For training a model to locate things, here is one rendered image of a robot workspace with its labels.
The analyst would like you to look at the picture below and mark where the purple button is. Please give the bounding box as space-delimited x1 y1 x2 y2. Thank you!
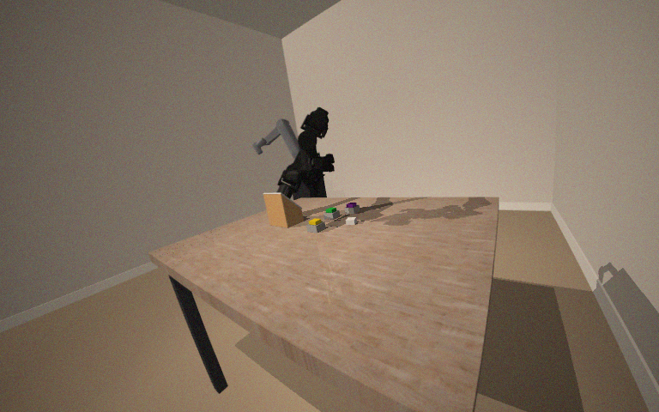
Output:
344 203 360 214

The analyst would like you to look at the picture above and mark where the yellow button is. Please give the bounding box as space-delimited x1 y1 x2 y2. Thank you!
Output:
306 218 326 233

